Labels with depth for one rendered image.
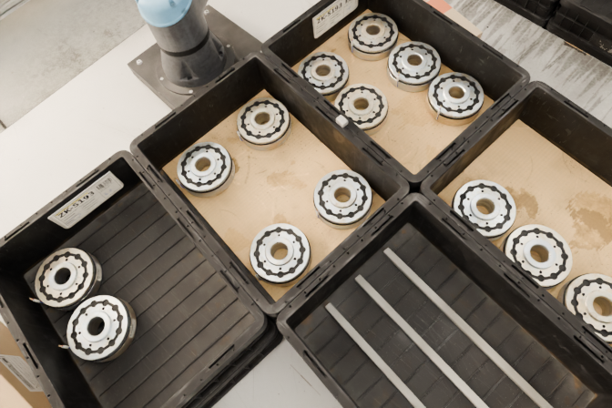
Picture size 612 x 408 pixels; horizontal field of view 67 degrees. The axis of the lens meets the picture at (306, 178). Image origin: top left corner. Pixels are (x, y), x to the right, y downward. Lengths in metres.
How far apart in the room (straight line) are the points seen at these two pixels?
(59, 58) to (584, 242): 2.21
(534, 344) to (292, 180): 0.48
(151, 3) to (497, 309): 0.83
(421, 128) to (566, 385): 0.48
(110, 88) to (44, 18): 1.46
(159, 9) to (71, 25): 1.63
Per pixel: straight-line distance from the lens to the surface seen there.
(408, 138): 0.90
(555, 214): 0.90
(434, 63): 0.97
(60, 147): 1.24
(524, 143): 0.95
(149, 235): 0.90
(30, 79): 2.49
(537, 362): 0.83
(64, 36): 2.56
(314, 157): 0.88
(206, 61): 1.09
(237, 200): 0.87
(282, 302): 0.70
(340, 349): 0.78
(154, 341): 0.85
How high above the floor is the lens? 1.61
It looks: 65 degrees down
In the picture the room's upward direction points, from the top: 12 degrees counter-clockwise
